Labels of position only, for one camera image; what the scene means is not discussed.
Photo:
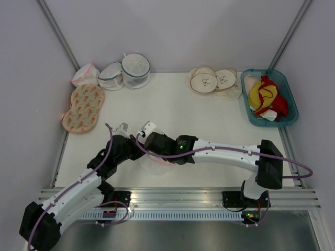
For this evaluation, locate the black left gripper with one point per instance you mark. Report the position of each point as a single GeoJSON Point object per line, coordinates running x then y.
{"type": "Point", "coordinates": [138, 152]}

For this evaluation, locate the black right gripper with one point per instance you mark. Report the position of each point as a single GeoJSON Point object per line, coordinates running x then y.
{"type": "Point", "coordinates": [163, 135]}

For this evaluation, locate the white pink-zip mesh laundry bag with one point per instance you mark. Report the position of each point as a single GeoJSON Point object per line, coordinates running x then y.
{"type": "Point", "coordinates": [155, 165]}

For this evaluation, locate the yellow red bra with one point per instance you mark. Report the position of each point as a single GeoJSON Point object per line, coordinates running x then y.
{"type": "Point", "coordinates": [262, 95]}

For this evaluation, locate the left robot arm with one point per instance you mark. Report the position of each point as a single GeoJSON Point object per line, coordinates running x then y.
{"type": "Point", "coordinates": [43, 224]}

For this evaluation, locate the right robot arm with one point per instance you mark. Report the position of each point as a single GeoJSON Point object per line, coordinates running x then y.
{"type": "Point", "coordinates": [264, 161]}

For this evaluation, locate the floral beige bra pouch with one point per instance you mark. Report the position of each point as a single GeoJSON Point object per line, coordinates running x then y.
{"type": "Point", "coordinates": [85, 105]}

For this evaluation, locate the white blue-trim flat laundry bag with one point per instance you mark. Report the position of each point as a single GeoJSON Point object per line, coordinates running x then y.
{"type": "Point", "coordinates": [111, 77]}

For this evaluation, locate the white blue-trim tall laundry bag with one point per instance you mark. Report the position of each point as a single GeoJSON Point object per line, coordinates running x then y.
{"type": "Point", "coordinates": [135, 70]}

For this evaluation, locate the beige round laundry bag front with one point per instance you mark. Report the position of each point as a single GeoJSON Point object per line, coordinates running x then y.
{"type": "Point", "coordinates": [201, 80]}

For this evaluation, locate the beige round laundry bag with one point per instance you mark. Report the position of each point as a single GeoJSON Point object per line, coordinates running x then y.
{"type": "Point", "coordinates": [228, 86]}
{"type": "Point", "coordinates": [201, 80]}

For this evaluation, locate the white pink-trim corner laundry bag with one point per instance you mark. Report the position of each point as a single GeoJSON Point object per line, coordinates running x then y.
{"type": "Point", "coordinates": [88, 74]}

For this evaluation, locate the beige round laundry bag rear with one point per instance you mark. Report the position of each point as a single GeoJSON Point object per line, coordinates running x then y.
{"type": "Point", "coordinates": [228, 86]}

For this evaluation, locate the pink bra in basket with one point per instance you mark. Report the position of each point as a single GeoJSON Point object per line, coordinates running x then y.
{"type": "Point", "coordinates": [249, 82]}

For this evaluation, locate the white bra in basket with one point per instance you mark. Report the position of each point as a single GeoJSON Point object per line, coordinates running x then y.
{"type": "Point", "coordinates": [264, 113]}

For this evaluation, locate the teal plastic basket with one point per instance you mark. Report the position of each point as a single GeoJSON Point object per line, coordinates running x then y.
{"type": "Point", "coordinates": [285, 92]}

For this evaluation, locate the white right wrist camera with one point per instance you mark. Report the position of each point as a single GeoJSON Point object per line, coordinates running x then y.
{"type": "Point", "coordinates": [148, 128]}

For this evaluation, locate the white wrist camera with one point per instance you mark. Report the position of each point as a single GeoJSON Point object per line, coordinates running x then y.
{"type": "Point", "coordinates": [148, 128]}
{"type": "Point", "coordinates": [122, 129]}

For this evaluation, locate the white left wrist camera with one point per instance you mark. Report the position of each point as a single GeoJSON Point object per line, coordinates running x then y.
{"type": "Point", "coordinates": [122, 129]}

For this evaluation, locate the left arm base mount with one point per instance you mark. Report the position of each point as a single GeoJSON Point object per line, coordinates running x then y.
{"type": "Point", "coordinates": [117, 199]}

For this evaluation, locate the aluminium mounting rail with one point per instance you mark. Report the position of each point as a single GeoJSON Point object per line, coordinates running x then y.
{"type": "Point", "coordinates": [289, 198]}

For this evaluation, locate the white slotted cable duct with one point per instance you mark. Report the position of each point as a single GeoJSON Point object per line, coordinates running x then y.
{"type": "Point", "coordinates": [164, 215]}

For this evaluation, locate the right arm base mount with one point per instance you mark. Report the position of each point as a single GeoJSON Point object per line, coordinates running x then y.
{"type": "Point", "coordinates": [235, 199]}

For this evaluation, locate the left aluminium frame post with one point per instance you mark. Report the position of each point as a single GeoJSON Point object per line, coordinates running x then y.
{"type": "Point", "coordinates": [42, 4]}

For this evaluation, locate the aluminium frame post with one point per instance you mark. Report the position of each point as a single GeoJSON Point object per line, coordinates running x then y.
{"type": "Point", "coordinates": [42, 4]}
{"type": "Point", "coordinates": [298, 19]}

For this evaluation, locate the right aluminium frame post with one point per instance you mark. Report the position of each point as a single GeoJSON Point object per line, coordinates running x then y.
{"type": "Point", "coordinates": [298, 19]}

